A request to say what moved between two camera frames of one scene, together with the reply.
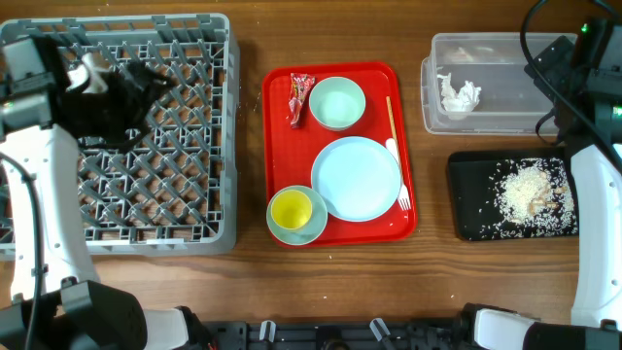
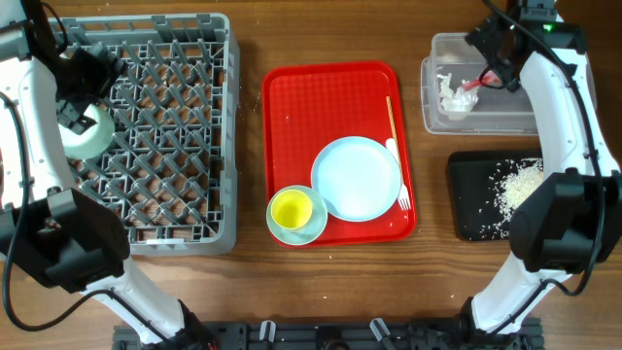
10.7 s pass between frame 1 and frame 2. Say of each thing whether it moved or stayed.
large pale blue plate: stayed
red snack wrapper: moved
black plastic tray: stayed
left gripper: moved
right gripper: moved
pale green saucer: stayed
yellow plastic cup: stayed
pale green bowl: moved
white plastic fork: stayed
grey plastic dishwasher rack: stayed
